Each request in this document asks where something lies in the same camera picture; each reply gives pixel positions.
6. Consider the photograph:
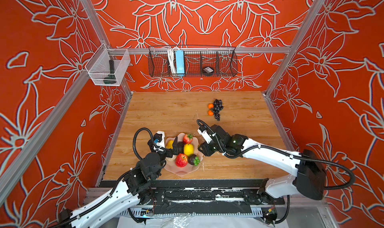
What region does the white cable bundle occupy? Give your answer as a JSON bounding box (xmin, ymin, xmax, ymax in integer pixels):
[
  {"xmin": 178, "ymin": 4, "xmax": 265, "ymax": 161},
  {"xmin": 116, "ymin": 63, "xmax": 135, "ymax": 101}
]
[{"xmin": 166, "ymin": 47, "xmax": 177, "ymax": 75}]

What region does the clear plastic wall bin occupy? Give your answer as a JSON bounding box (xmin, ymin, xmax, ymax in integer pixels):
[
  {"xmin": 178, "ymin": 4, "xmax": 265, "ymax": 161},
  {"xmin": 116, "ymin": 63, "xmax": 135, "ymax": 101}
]
[{"xmin": 85, "ymin": 43, "xmax": 131, "ymax": 86}]

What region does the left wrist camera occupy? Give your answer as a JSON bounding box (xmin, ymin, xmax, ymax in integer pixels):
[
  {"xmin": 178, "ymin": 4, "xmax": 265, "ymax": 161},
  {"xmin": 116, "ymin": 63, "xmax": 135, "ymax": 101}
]
[{"xmin": 150, "ymin": 131, "xmax": 166, "ymax": 154}]

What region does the yellow fake pear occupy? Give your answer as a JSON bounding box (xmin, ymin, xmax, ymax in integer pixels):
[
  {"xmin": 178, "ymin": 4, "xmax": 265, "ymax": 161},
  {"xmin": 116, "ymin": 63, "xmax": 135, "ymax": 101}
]
[{"xmin": 166, "ymin": 140, "xmax": 174, "ymax": 150}]

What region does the dark purple fake mangosteen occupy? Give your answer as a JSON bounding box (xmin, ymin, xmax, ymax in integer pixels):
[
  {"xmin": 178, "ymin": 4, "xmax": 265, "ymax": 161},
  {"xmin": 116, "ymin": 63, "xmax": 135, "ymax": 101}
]
[{"xmin": 188, "ymin": 154, "xmax": 201, "ymax": 167}]

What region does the pink scalloped fruit bowl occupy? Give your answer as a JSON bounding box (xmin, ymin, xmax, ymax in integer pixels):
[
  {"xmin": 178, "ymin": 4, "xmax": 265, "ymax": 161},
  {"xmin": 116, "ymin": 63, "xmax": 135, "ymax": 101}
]
[{"xmin": 165, "ymin": 137, "xmax": 204, "ymax": 177}]

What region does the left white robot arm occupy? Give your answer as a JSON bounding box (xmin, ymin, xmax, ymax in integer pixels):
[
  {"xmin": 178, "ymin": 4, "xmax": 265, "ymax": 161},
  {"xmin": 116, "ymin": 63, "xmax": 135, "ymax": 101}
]
[{"xmin": 53, "ymin": 144, "xmax": 174, "ymax": 228}]

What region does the light blue box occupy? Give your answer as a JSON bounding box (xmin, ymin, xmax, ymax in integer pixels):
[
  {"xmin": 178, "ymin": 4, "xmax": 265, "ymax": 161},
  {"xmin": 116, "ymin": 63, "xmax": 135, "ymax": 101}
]
[{"xmin": 175, "ymin": 49, "xmax": 185, "ymax": 76}]

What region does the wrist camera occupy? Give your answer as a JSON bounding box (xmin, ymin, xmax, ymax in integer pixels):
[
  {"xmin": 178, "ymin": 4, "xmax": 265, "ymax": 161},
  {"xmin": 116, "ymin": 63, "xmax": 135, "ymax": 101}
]
[
  {"xmin": 198, "ymin": 128, "xmax": 212, "ymax": 144},
  {"xmin": 150, "ymin": 131, "xmax": 166, "ymax": 154}
]

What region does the red fake strawberry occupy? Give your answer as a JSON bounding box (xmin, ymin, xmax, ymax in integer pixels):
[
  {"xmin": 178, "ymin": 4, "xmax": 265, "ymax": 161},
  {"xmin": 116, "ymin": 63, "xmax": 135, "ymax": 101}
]
[{"xmin": 183, "ymin": 134, "xmax": 194, "ymax": 145}]

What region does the dark fake grape bunch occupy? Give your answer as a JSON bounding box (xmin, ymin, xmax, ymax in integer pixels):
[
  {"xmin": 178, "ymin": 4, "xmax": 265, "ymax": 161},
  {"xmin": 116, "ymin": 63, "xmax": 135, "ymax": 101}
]
[{"xmin": 211, "ymin": 99, "xmax": 224, "ymax": 121}]

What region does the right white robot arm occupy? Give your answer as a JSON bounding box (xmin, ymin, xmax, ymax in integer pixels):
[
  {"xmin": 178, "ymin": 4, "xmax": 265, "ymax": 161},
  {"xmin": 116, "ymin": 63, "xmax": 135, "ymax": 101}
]
[{"xmin": 197, "ymin": 120, "xmax": 356, "ymax": 201}]

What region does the red fake apple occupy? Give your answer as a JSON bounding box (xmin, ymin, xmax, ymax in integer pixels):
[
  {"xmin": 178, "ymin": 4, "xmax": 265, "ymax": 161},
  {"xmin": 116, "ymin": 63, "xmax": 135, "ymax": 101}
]
[{"xmin": 175, "ymin": 154, "xmax": 189, "ymax": 168}]

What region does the black brush in bin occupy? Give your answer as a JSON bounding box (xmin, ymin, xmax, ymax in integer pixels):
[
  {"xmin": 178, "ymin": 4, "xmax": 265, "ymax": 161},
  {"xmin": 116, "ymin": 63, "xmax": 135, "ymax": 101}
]
[{"xmin": 103, "ymin": 59, "xmax": 117, "ymax": 84}]

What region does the yellow fake lemon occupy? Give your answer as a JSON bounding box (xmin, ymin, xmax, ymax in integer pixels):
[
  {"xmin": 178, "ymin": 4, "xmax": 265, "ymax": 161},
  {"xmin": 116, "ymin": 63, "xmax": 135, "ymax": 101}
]
[{"xmin": 184, "ymin": 144, "xmax": 195, "ymax": 157}]

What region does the dark fake avocado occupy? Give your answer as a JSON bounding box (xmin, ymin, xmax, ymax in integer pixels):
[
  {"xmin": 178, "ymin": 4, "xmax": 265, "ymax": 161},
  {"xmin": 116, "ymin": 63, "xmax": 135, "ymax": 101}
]
[{"xmin": 177, "ymin": 142, "xmax": 184, "ymax": 155}]

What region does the black wire wall basket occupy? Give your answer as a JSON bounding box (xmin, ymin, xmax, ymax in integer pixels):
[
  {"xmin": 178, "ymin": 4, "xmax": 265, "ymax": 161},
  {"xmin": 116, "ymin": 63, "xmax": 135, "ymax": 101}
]
[{"xmin": 148, "ymin": 45, "xmax": 238, "ymax": 78}]

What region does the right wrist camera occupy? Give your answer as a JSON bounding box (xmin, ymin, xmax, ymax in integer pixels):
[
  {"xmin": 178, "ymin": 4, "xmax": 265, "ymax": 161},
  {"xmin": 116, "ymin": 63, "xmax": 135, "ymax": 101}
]
[{"xmin": 198, "ymin": 128, "xmax": 212, "ymax": 144}]

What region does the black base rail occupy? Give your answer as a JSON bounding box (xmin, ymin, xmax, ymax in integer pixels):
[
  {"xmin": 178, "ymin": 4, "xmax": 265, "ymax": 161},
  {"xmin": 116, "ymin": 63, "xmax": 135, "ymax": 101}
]
[{"xmin": 131, "ymin": 180, "xmax": 287, "ymax": 219}]

